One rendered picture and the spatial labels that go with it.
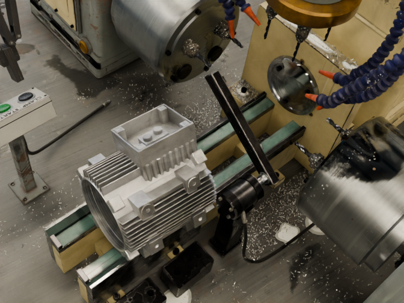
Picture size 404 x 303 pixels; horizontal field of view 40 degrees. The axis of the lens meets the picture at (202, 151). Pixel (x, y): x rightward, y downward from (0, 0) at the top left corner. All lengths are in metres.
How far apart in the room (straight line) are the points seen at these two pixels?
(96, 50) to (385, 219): 0.84
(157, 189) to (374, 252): 0.41
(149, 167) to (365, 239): 0.41
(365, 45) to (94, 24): 0.64
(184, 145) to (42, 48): 0.72
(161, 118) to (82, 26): 0.49
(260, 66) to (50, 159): 0.55
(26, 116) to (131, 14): 0.34
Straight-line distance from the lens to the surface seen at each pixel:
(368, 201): 1.03
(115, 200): 0.97
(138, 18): 1.27
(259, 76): 1.38
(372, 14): 1.25
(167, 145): 1.00
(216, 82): 1.09
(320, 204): 1.07
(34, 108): 1.14
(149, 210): 0.98
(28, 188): 1.33
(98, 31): 1.42
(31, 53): 1.62
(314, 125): 1.32
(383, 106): 1.34
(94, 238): 1.20
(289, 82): 1.29
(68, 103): 1.49
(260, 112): 1.36
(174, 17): 1.21
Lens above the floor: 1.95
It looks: 55 degrees down
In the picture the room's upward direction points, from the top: 11 degrees clockwise
